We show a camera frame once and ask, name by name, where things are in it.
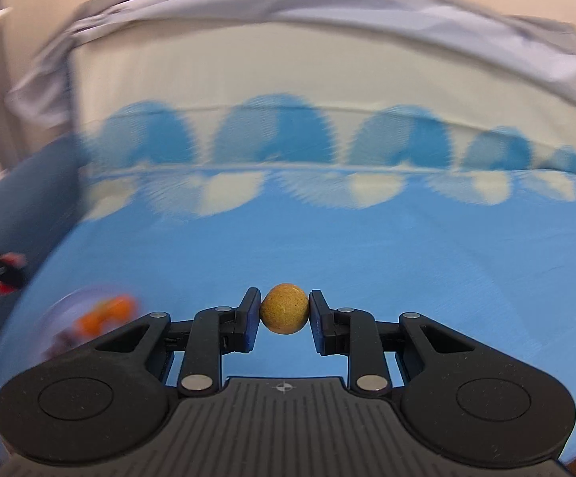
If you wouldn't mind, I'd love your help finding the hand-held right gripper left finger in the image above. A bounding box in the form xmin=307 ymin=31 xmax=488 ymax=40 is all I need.
xmin=94 ymin=287 xmax=262 ymax=397

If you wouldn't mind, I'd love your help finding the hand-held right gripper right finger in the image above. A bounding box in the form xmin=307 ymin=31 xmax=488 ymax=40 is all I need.
xmin=310 ymin=289 xmax=472 ymax=397

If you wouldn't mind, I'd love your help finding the brown-yellow round fruit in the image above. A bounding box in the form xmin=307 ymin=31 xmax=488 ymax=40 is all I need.
xmin=260 ymin=283 xmax=311 ymax=335

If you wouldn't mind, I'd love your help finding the clear plastic container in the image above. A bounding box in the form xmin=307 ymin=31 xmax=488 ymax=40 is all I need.
xmin=42 ymin=284 xmax=142 ymax=359

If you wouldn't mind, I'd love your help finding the blue fan-printed bedsheet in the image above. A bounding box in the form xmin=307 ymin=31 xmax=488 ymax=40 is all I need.
xmin=0 ymin=47 xmax=576 ymax=464

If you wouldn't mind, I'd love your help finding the grey cloth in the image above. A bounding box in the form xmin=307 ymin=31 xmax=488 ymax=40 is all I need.
xmin=7 ymin=0 xmax=576 ymax=127

